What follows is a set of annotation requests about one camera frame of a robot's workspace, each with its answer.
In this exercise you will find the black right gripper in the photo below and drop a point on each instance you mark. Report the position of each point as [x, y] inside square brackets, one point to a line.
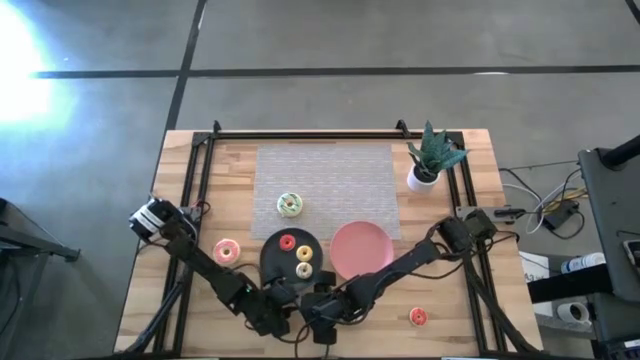
[324, 309]

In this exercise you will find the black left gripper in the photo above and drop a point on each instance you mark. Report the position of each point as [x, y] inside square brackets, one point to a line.
[275, 307]

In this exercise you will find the pale sprinkled toy donut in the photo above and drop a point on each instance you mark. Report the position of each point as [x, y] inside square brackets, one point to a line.
[303, 270]

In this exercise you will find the small yellow toy donut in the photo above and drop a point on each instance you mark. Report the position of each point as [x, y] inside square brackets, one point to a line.
[299, 253]

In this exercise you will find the small red toy donut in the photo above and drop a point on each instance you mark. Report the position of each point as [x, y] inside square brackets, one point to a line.
[287, 237]

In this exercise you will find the large pink frosted donut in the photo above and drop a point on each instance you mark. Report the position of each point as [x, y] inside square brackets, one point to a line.
[220, 251]

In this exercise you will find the large green frosted donut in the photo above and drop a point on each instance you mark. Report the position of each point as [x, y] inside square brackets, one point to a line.
[283, 205]

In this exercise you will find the small drizzled toy donut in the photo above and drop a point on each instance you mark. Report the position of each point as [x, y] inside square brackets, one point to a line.
[418, 316]

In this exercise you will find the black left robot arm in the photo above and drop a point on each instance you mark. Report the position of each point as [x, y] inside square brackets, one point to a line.
[200, 257]

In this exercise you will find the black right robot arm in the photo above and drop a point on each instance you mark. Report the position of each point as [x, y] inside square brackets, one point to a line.
[400, 262]

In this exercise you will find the black round plate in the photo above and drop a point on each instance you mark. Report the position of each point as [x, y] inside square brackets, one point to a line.
[280, 257]

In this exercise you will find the pink round plate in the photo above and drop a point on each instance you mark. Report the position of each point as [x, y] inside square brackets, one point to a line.
[360, 250]

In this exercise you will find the grey woven placemat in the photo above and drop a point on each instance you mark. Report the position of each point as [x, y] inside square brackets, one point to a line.
[325, 180]

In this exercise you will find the white plant pot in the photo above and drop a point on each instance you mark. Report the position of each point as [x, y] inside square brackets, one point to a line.
[419, 185]

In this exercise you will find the green snake plant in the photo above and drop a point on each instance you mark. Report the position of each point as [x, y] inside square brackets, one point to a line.
[435, 150]

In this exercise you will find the white paper box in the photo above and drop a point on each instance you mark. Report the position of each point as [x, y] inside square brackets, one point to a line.
[534, 267]

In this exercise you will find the black power adapter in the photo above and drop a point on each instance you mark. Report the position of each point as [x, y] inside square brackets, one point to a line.
[560, 215]

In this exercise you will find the white tape roll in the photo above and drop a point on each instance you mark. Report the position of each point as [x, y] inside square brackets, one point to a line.
[573, 312]

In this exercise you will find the black floor stand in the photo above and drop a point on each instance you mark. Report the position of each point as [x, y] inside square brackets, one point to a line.
[30, 240]

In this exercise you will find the white plastic bottle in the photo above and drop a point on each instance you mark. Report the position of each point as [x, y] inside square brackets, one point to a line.
[582, 262]

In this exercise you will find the black side cart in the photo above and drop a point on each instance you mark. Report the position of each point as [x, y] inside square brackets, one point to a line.
[615, 215]

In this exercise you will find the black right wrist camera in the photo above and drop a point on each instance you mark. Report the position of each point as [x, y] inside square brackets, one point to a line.
[325, 335]

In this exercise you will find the black aluminium table frame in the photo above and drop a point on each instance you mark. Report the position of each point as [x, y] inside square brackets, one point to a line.
[320, 135]

